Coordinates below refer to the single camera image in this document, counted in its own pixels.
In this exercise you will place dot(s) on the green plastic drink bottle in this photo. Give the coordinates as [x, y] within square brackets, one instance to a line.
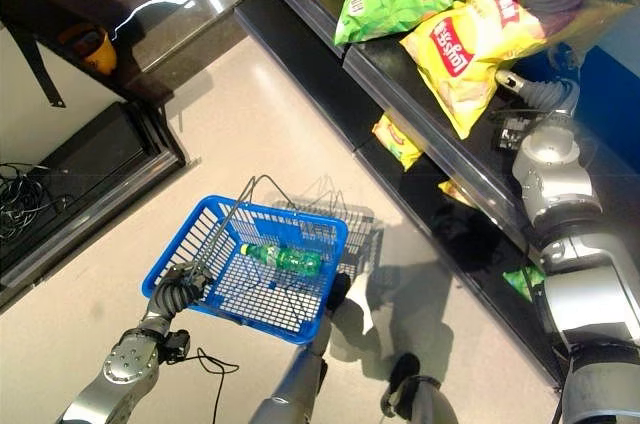
[290, 260]

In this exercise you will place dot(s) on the robot right leg silver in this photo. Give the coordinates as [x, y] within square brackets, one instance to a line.
[417, 394]

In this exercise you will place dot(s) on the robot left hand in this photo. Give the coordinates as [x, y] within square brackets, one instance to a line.
[172, 294]

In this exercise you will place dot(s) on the robot left arm silver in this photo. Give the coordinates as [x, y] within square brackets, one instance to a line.
[127, 369]

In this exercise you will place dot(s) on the small yellow snack pack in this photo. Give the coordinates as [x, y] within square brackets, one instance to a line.
[456, 191]
[397, 139]

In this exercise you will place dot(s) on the black store shelf unit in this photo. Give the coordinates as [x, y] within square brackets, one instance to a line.
[380, 79]

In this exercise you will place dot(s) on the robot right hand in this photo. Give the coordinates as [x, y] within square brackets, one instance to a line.
[547, 93]

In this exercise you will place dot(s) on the black low platform box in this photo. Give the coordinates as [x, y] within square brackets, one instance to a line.
[95, 164]

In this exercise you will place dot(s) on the black wrist clamp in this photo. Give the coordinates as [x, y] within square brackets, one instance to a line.
[176, 346]
[512, 131]

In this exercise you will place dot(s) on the robot right arm silver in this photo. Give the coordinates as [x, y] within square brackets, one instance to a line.
[585, 289]

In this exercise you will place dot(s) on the yellow cup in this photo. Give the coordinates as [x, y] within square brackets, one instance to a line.
[95, 51]

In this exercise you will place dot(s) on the black left wrist clamp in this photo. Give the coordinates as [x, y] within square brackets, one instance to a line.
[176, 346]

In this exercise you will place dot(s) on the small green snack pack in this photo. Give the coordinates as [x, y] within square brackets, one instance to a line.
[522, 278]

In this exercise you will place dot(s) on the blue plastic shopping basket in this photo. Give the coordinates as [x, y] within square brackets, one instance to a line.
[280, 294]

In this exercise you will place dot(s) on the black right wrist clamp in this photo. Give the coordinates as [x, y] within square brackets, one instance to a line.
[512, 131]

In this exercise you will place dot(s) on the yellow chips bag red logo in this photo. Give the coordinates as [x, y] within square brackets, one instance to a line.
[465, 74]

